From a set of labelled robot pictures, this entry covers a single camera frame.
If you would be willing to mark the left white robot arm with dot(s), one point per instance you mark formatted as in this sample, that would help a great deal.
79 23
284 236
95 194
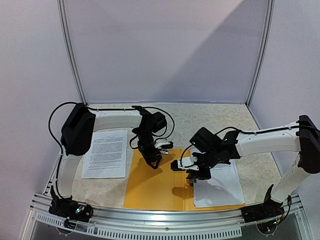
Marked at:
83 121

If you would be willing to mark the aluminium front rail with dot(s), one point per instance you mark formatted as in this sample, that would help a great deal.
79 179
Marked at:
127 224

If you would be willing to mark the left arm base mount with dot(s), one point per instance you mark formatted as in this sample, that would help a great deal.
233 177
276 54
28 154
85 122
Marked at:
69 208

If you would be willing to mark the stack of printed papers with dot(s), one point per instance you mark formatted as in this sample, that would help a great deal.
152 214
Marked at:
107 156

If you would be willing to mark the right aluminium frame post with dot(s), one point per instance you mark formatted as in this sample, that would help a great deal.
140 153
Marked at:
261 52

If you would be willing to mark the aluminium frame post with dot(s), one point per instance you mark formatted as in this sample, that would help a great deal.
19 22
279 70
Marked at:
261 52
62 10

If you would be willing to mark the left aluminium frame post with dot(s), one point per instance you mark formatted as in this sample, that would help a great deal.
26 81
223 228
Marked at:
62 10

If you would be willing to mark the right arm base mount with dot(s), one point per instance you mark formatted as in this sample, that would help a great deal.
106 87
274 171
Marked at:
269 209

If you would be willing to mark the chrome side folder clip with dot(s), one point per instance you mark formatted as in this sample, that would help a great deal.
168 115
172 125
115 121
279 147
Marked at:
164 151

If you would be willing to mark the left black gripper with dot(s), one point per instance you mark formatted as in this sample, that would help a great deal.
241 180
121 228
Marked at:
149 159

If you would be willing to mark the orange file folder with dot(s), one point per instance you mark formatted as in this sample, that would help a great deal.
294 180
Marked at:
162 189

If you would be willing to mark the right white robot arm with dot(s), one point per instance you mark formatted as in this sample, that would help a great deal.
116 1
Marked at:
300 136

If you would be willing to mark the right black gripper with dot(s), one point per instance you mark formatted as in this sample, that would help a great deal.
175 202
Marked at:
200 173

